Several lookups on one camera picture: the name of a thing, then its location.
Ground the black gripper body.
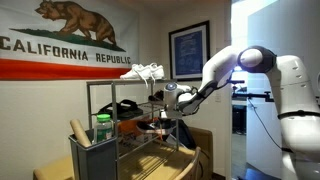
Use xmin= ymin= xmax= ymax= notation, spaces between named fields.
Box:
xmin=159 ymin=109 xmax=184 ymax=125

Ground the black backpack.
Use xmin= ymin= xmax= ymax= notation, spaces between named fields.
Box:
xmin=172 ymin=118 xmax=198 ymax=151

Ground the black sandal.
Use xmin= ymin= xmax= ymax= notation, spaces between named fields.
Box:
xmin=114 ymin=98 xmax=145 ymax=122
xmin=97 ymin=102 xmax=123 ymax=120

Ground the light wooden table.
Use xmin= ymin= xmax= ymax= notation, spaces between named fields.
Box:
xmin=32 ymin=140 xmax=196 ymax=180

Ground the brown cardboard box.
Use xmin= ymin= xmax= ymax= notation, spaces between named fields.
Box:
xmin=187 ymin=126 xmax=215 ymax=180

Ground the grey metal shoe rack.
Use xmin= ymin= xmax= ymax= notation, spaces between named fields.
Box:
xmin=85 ymin=78 xmax=180 ymax=180

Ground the clear bottle green cap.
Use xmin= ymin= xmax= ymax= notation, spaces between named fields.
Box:
xmin=92 ymin=113 xmax=115 ymax=145

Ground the black framed blue picture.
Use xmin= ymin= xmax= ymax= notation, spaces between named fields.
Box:
xmin=167 ymin=20 xmax=211 ymax=82

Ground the grey plastic bin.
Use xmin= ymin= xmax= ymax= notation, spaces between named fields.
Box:
xmin=67 ymin=128 xmax=118 ymax=180

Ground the cardboard tube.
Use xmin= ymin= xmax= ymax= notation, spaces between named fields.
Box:
xmin=69 ymin=118 xmax=93 ymax=149

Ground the California Republic bear flag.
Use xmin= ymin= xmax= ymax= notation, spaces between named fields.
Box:
xmin=0 ymin=0 xmax=140 ymax=82

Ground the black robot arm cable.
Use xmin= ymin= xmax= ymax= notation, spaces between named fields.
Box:
xmin=175 ymin=74 xmax=234 ymax=102

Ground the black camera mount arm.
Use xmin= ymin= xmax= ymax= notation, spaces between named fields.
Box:
xmin=231 ymin=79 xmax=275 ymax=104

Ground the thin black hanging cable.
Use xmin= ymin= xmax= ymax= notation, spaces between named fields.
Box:
xmin=247 ymin=99 xmax=285 ymax=151

